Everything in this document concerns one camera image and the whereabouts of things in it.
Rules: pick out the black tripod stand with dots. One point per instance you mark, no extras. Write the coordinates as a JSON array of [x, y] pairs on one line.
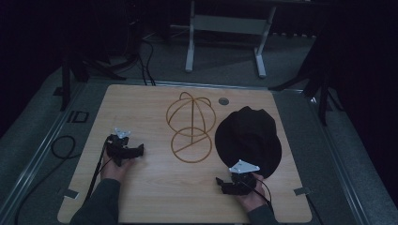
[[322, 93], [66, 81]]

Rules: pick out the person's right hand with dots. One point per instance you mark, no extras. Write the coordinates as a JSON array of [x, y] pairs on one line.
[[254, 200]]

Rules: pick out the metal floor rail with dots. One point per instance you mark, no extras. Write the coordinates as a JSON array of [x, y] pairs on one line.
[[43, 146], [203, 84], [338, 156]]

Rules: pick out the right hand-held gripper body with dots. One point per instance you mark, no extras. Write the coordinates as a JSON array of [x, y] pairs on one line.
[[244, 182]]

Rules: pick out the white metal stand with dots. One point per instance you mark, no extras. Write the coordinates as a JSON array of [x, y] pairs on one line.
[[228, 24]]

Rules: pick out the grey round table grommet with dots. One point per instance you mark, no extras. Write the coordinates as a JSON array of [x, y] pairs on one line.
[[223, 101]]

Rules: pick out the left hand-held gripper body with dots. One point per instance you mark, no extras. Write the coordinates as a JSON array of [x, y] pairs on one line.
[[118, 146]]

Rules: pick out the grey tape piece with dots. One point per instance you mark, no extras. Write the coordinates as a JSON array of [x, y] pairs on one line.
[[302, 191], [71, 193]]

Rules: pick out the person's left hand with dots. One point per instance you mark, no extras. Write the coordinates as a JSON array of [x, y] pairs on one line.
[[114, 172]]

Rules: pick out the black bucket hat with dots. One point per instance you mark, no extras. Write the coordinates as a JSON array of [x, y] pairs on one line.
[[248, 140]]

